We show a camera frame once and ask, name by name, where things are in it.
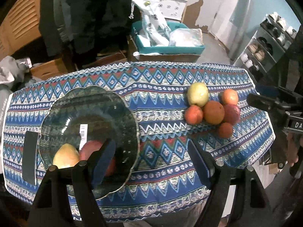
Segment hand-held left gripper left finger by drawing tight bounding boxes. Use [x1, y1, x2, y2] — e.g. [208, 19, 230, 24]
[28, 138, 117, 227]

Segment white patterned box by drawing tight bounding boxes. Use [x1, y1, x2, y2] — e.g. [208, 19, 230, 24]
[157, 0, 187, 22]

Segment small orange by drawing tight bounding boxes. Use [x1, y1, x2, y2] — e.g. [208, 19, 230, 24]
[217, 122, 233, 139]

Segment reddish orange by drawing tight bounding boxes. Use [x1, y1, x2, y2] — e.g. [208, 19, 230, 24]
[185, 105, 204, 125]

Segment white printed plastic bag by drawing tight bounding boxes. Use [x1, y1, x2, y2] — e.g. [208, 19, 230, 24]
[123, 0, 171, 46]

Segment grey hoodie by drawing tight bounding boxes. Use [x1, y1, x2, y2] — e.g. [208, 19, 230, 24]
[0, 55, 36, 133]

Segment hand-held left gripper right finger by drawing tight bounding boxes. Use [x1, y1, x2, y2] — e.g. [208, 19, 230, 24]
[187, 140, 273, 227]

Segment small cardboard box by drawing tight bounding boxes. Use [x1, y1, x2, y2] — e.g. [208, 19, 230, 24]
[30, 57, 71, 81]

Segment yellow pear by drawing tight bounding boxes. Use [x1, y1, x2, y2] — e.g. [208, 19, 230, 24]
[52, 143, 80, 169]

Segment teal box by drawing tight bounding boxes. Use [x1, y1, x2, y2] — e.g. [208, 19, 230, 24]
[131, 21, 206, 55]

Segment white refrigerator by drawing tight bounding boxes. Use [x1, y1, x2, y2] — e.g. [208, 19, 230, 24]
[225, 0, 268, 62]

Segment red apple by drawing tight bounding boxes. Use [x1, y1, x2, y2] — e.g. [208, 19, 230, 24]
[223, 104, 241, 126]
[79, 140, 116, 176]

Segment clear plastic bag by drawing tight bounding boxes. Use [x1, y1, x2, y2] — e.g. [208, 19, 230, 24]
[169, 28, 204, 48]

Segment scalloped glass plate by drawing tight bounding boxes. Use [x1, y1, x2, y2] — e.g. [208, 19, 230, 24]
[39, 86, 140, 200]

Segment wooden louvered door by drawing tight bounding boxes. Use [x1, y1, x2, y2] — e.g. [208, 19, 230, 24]
[0, 0, 44, 59]

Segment grey shoe rack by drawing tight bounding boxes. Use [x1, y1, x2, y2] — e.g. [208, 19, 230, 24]
[233, 13, 297, 81]

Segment black rectangular pad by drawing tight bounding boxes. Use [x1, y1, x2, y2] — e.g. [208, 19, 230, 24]
[22, 131, 39, 185]

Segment wooden shelf frame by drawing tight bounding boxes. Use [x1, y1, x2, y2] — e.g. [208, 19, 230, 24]
[142, 0, 192, 23]

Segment person's right hand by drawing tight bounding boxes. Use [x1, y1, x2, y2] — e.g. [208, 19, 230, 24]
[286, 133, 300, 168]

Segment large orange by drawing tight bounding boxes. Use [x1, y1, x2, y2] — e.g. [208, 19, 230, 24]
[203, 100, 225, 125]

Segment medium orange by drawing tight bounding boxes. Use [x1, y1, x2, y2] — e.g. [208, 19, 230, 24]
[220, 89, 239, 106]

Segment green apple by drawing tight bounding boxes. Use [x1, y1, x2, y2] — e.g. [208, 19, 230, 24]
[187, 82, 209, 107]

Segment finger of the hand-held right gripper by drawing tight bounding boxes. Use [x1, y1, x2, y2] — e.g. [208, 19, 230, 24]
[256, 85, 281, 98]
[246, 94, 288, 114]

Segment dark hanging jackets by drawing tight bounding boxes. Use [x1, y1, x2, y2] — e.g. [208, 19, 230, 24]
[39, 0, 145, 57]

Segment rows of shoes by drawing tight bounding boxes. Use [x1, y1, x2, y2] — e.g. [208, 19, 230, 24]
[239, 13, 297, 70]

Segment blue patterned tablecloth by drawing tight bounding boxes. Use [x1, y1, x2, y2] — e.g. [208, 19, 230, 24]
[2, 61, 276, 220]

